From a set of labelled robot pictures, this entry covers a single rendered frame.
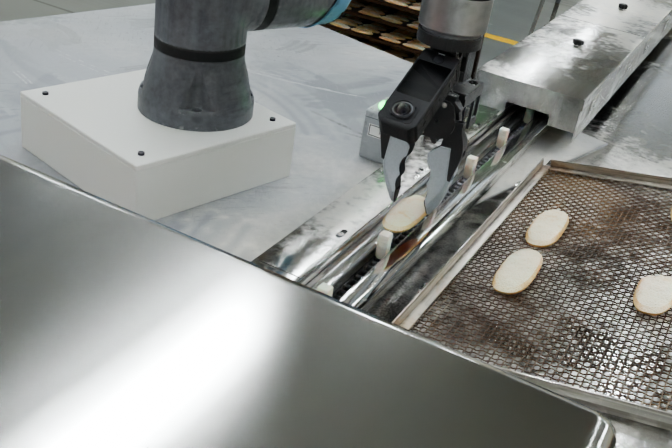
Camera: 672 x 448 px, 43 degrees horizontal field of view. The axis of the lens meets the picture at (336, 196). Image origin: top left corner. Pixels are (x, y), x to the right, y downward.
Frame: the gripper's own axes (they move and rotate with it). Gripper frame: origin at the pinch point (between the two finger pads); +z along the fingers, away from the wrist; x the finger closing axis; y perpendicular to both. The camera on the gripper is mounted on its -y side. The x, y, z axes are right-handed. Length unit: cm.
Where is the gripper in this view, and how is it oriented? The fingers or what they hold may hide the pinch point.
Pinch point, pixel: (410, 199)
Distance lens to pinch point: 101.0
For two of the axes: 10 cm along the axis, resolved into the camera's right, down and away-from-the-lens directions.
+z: -1.4, 8.8, 4.5
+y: 4.7, -3.4, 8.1
